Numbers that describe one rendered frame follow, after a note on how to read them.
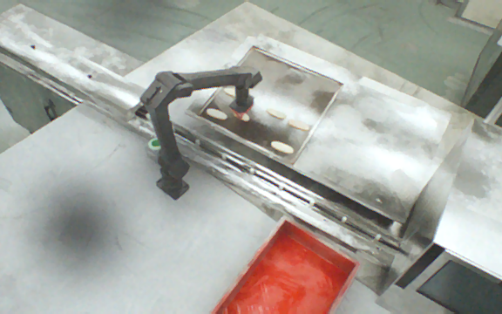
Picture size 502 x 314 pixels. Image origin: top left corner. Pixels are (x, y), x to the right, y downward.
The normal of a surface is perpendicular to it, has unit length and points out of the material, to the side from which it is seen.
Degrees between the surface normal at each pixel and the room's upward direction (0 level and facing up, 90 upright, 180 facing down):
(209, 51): 0
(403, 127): 10
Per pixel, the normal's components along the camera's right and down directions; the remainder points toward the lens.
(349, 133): -0.04, -0.49
